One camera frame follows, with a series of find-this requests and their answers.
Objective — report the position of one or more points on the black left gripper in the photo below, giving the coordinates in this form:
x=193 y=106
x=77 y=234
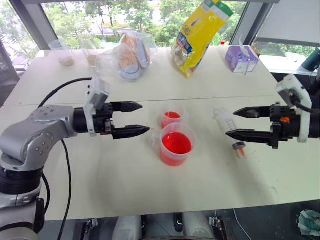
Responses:
x=103 y=117

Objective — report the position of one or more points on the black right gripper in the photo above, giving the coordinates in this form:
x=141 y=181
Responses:
x=287 y=127

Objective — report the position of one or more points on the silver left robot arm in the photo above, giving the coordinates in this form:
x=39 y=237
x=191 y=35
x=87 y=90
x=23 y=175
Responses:
x=30 y=135

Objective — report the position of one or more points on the clear plastic syringe orange tip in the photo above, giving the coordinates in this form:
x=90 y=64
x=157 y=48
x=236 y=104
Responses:
x=228 y=122

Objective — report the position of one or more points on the small clear cup red liquid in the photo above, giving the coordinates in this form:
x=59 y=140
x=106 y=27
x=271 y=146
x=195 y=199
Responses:
x=172 y=116

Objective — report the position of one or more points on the large clear cup red liquid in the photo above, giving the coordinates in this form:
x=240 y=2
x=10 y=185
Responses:
x=176 y=147

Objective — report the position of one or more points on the clear cup with grains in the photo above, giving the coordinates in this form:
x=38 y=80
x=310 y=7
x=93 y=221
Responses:
x=92 y=58
x=65 y=58

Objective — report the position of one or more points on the clear bag with shoes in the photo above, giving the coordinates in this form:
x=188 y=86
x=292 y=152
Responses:
x=130 y=60

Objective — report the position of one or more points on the purple tissue box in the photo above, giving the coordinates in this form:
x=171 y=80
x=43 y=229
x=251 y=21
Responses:
x=241 y=60

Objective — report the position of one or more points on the small red cap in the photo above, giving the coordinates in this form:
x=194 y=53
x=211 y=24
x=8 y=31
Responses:
x=222 y=43

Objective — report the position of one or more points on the yellow snack bag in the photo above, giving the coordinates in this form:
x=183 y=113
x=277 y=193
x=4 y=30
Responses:
x=197 y=40

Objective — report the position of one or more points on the white rounded robot leg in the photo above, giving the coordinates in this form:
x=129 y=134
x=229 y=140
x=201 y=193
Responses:
x=197 y=227
x=127 y=228

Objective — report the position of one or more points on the white roller blind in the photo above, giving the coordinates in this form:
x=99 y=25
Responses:
x=292 y=20

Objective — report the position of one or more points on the crumpled green white bag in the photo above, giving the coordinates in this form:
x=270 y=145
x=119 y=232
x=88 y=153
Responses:
x=310 y=223

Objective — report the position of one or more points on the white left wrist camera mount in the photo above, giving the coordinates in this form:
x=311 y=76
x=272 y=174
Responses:
x=96 y=95

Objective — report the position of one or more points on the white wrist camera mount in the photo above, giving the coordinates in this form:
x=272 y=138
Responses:
x=96 y=95
x=303 y=100

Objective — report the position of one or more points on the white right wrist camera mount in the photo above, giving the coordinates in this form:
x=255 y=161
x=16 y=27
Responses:
x=303 y=100

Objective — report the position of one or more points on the grey window frame post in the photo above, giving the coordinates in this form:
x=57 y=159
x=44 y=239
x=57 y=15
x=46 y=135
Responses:
x=246 y=22
x=35 y=22

